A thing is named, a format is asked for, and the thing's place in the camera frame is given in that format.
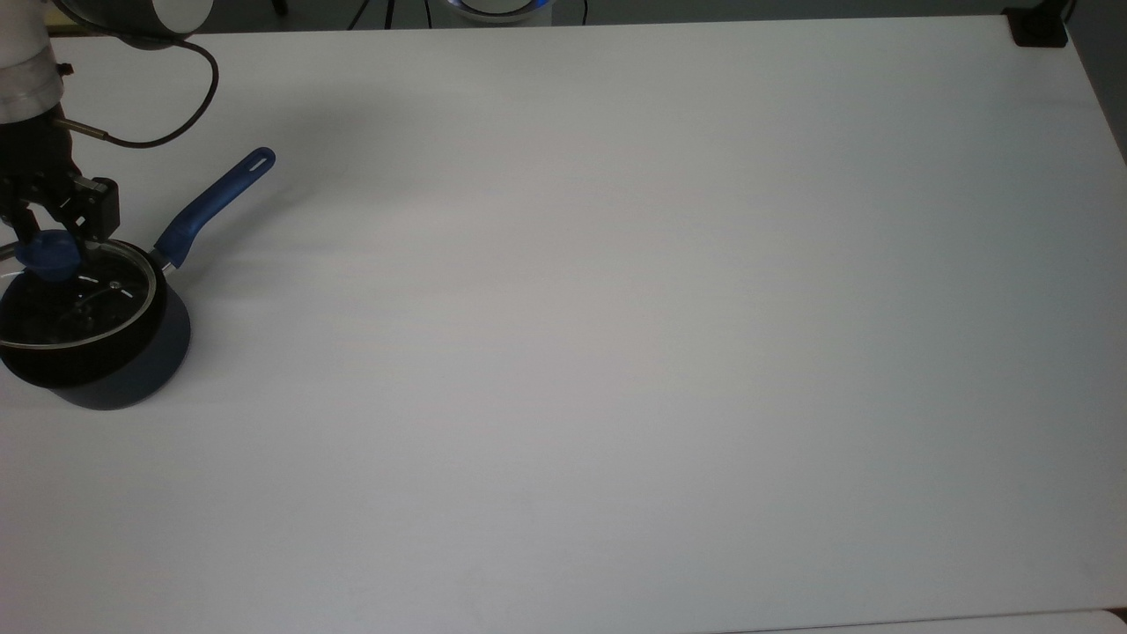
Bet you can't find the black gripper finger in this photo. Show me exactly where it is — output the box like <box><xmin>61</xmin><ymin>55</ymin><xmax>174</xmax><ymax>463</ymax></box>
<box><xmin>53</xmin><ymin>175</ymin><xmax>121</xmax><ymax>262</ymax></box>
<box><xmin>0</xmin><ymin>201</ymin><xmax>41</xmax><ymax>245</ymax></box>

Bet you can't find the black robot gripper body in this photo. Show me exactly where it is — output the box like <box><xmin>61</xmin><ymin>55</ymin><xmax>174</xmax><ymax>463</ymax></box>
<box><xmin>0</xmin><ymin>106</ymin><xmax>83</xmax><ymax>210</ymax></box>

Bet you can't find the dark blue saucepan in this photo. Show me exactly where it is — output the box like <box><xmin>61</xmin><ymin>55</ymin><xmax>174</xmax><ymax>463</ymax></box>
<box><xmin>0</xmin><ymin>147</ymin><xmax>277</xmax><ymax>412</ymax></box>

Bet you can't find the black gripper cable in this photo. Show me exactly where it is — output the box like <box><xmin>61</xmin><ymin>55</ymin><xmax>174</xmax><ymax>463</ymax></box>
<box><xmin>53</xmin><ymin>33</ymin><xmax>220</xmax><ymax>150</ymax></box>

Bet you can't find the glass lid with blue knob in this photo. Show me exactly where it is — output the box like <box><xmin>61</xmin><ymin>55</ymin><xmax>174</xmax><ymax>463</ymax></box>
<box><xmin>0</xmin><ymin>230</ymin><xmax>158</xmax><ymax>350</ymax></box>

